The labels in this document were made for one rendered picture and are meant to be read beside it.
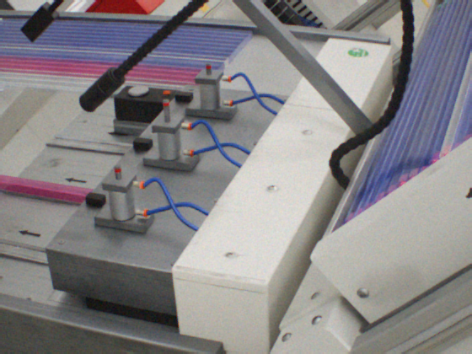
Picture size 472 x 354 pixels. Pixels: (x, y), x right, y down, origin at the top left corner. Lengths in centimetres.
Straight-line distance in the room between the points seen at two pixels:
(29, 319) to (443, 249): 39
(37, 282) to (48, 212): 13
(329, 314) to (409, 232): 9
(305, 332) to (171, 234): 20
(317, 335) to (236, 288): 10
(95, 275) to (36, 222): 18
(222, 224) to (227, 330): 9
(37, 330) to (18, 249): 13
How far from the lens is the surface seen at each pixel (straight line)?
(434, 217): 67
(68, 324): 88
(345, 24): 220
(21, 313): 90
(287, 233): 84
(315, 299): 77
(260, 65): 134
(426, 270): 70
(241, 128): 105
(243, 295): 80
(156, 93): 117
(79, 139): 119
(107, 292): 89
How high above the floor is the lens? 179
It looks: 35 degrees down
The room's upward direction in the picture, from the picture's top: 53 degrees clockwise
